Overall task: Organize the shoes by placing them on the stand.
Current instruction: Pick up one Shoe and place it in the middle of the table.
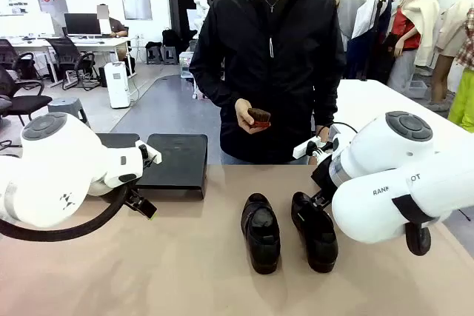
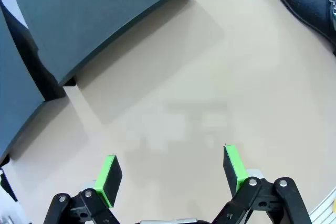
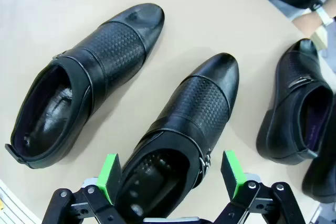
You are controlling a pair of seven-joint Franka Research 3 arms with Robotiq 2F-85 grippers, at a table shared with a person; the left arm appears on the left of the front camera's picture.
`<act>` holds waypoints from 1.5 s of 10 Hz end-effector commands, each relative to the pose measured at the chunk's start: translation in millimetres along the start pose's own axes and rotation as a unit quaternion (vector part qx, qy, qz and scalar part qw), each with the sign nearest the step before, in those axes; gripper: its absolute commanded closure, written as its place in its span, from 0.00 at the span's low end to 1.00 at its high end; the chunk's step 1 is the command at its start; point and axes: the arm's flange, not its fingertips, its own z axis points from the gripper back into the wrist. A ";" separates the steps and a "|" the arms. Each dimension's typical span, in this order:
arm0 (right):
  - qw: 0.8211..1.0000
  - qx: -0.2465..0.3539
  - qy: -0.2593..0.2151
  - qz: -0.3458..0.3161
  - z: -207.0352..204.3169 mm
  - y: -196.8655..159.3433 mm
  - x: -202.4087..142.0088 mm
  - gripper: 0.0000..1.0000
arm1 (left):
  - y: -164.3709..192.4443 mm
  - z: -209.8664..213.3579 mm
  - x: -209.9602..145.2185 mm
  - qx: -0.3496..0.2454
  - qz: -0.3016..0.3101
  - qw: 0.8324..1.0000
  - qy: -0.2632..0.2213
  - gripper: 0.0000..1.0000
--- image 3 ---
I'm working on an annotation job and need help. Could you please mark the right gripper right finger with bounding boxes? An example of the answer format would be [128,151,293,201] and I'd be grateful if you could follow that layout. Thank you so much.
[209,150,307,224]

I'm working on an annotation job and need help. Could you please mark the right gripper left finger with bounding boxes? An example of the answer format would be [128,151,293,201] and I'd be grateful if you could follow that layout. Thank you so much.
[41,153,144,224]

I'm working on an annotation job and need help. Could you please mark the black leather buckle shoe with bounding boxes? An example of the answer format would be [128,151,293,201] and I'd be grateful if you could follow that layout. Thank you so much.
[256,38,334,166]
[114,52,240,222]
[301,150,336,204]

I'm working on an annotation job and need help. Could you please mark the black shoe with paper stuffing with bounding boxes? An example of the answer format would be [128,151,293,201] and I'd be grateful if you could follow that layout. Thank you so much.
[4,3,165,169]

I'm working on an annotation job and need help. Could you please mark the person's left forearm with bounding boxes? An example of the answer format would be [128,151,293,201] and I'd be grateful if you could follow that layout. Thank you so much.
[290,6,325,38]

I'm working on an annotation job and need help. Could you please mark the white ribbed panel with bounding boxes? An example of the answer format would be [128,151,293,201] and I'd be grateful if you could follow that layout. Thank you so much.
[0,179,43,224]

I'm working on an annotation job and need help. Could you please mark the white wrist watch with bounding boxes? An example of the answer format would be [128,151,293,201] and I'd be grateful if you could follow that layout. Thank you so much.
[314,3,334,27]

